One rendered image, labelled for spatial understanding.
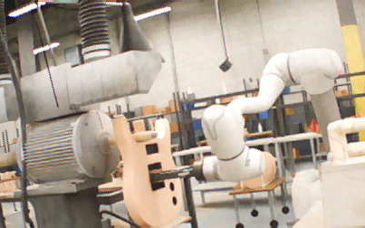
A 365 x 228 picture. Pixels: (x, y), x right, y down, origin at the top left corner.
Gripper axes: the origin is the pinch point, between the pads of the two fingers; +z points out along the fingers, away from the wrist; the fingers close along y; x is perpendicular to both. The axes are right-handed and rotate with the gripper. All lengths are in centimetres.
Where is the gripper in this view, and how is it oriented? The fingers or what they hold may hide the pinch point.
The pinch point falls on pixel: (157, 175)
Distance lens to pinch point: 180.0
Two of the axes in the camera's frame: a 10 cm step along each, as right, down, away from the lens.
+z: -9.2, 1.4, 3.8
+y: 3.7, -0.7, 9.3
